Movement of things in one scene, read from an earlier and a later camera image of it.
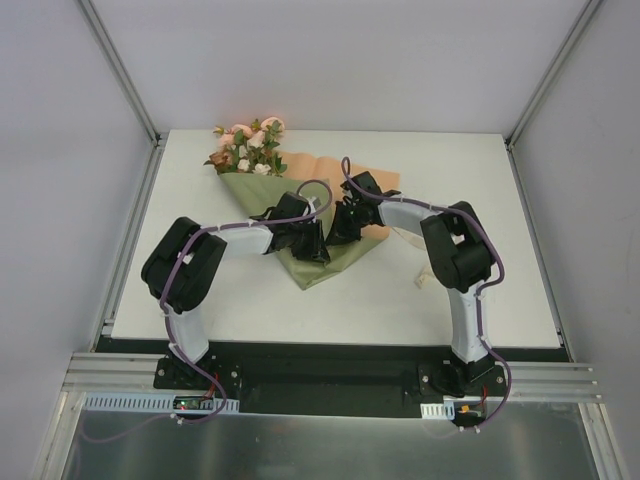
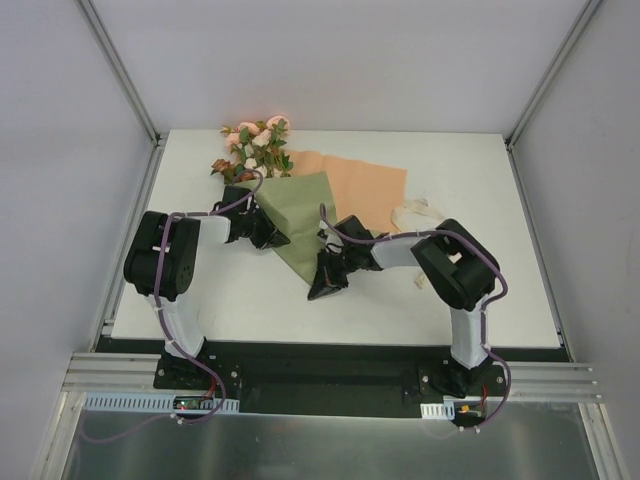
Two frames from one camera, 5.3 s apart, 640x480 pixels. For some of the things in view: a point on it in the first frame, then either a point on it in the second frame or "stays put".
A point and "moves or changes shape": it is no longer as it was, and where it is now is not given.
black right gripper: [345, 225] -> [333, 265]
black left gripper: [310, 241] -> [259, 228]
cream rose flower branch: [257, 155] moves or changes shape
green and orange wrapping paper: [358, 193] stays put
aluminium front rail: [134, 372] stays put
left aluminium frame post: [121, 72] stays put
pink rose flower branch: [265, 130] moves or changes shape
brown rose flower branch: [221, 160] -> [228, 171]
